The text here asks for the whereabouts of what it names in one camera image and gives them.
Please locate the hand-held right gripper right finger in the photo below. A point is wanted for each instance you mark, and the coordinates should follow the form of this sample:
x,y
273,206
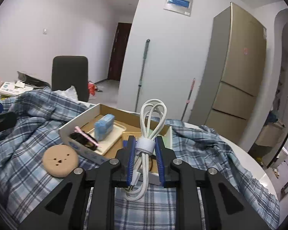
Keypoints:
x,y
160,158

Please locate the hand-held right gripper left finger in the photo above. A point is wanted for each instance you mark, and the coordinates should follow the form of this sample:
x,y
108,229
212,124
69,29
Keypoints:
x,y
130,158

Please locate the blue tissue packet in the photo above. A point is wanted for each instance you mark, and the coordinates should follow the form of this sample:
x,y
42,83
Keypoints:
x,y
104,127

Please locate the pink pen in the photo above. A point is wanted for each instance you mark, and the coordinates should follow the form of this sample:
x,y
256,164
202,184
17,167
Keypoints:
x,y
86,135

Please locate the shallow cardboard box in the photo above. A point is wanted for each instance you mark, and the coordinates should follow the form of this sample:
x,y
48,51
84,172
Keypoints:
x,y
79,121

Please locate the blue plaid cloth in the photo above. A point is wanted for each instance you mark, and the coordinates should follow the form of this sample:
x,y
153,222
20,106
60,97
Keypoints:
x,y
26,129

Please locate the white blue printed box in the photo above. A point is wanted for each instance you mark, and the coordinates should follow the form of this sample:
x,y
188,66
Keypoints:
x,y
13,88

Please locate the grey bag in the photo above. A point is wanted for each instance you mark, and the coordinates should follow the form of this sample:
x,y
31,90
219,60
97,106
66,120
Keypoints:
x,y
31,80

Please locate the round wooden disc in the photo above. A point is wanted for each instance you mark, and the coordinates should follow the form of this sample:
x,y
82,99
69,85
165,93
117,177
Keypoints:
x,y
60,160

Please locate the clear plastic bag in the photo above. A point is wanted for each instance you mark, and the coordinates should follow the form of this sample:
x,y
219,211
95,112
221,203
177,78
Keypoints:
x,y
67,93

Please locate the red plastic bag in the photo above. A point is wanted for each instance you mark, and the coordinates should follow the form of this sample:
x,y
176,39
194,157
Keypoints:
x,y
92,88

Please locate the dark grey chair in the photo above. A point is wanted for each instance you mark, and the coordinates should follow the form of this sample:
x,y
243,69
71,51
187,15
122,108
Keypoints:
x,y
69,76

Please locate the dark brown door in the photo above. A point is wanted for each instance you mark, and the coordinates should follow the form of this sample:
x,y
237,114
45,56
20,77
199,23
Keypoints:
x,y
118,52

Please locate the wooden vanity cabinet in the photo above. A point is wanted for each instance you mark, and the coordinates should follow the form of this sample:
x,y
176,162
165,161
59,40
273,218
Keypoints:
x,y
270,134

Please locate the gold refrigerator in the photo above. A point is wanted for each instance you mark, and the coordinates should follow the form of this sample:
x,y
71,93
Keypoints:
x,y
235,71

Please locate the blue hanging cloth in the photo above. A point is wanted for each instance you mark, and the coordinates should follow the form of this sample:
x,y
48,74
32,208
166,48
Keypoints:
x,y
273,117

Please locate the white toilet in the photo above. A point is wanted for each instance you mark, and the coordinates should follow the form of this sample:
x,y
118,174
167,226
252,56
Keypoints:
x,y
283,157

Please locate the white light switch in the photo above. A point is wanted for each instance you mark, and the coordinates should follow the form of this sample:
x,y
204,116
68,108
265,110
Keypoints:
x,y
45,31

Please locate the dark door frame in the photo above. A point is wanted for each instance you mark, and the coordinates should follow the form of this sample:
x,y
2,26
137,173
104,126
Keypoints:
x,y
284,143

